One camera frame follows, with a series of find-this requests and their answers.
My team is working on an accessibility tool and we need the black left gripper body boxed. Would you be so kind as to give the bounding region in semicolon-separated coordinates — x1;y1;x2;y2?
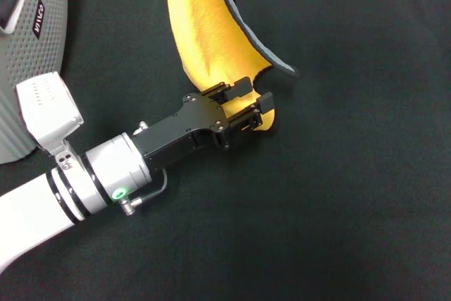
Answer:
132;92;233;175

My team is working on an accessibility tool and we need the grey yellow black-edged towel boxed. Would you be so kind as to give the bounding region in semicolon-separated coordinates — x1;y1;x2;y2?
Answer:
164;0;301;133

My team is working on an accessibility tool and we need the black tablecloth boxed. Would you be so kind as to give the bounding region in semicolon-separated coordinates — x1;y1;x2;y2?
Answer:
0;0;451;301

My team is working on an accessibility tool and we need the grey perforated storage box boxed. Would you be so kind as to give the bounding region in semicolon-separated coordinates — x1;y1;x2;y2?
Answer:
0;0;68;166

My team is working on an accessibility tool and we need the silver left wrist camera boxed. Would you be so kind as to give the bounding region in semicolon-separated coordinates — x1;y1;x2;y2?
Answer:
14;70;85;172

